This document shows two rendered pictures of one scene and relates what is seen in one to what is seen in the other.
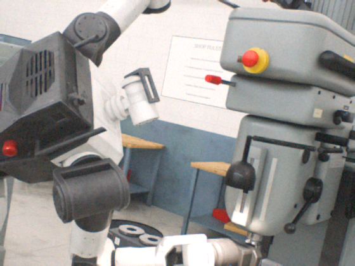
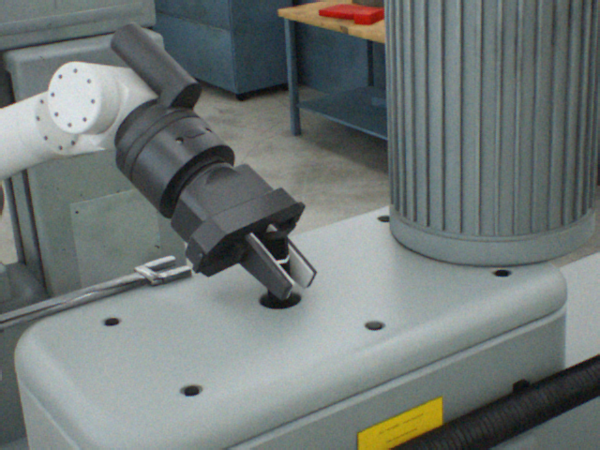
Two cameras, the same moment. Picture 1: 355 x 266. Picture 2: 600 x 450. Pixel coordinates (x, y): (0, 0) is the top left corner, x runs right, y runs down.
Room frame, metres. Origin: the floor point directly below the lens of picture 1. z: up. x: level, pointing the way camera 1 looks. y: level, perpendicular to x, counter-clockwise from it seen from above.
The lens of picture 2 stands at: (0.58, -0.68, 2.32)
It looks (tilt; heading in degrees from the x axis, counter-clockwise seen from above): 22 degrees down; 21
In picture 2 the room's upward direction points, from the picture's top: 4 degrees counter-clockwise
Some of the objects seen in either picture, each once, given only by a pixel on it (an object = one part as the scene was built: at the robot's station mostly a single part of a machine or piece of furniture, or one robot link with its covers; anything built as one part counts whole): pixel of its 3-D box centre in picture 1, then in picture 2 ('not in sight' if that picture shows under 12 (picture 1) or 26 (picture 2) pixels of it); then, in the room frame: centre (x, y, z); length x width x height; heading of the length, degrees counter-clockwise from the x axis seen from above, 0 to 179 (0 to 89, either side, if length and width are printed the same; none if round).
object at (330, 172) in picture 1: (294, 172); not in sight; (1.52, -0.47, 1.47); 0.24 x 0.19 x 0.26; 53
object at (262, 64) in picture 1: (255, 60); not in sight; (1.18, -0.21, 1.76); 0.06 x 0.02 x 0.06; 53
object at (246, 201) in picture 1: (249, 185); not in sight; (1.28, -0.28, 1.45); 0.04 x 0.04 x 0.21; 53
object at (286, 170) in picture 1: (269, 175); not in sight; (1.37, -0.35, 1.47); 0.21 x 0.19 x 0.32; 53
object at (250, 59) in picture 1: (251, 59); not in sight; (1.16, -0.20, 1.76); 0.04 x 0.03 x 0.04; 53
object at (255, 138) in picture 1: (287, 144); not in sight; (1.15, -0.32, 1.58); 0.17 x 0.01 x 0.01; 91
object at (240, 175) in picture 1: (241, 173); not in sight; (1.15, -0.23, 1.49); 0.07 x 0.07 x 0.06
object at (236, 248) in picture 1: (230, 254); not in sight; (1.31, -0.28, 1.24); 0.13 x 0.12 x 0.10; 40
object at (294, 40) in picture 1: (297, 56); (299, 371); (1.38, -0.36, 1.81); 0.47 x 0.26 x 0.16; 143
